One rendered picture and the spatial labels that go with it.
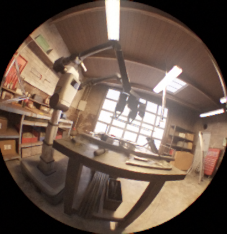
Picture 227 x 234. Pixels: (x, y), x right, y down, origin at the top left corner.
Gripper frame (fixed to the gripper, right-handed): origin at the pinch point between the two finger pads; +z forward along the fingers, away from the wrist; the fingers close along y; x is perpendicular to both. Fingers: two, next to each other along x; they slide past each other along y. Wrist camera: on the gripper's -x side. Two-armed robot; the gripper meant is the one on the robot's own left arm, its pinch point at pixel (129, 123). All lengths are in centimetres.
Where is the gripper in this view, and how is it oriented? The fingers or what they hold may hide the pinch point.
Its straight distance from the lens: 73.0
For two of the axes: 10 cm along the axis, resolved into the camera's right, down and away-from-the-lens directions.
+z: -3.3, 9.4, -1.2
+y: 0.0, 1.3, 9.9
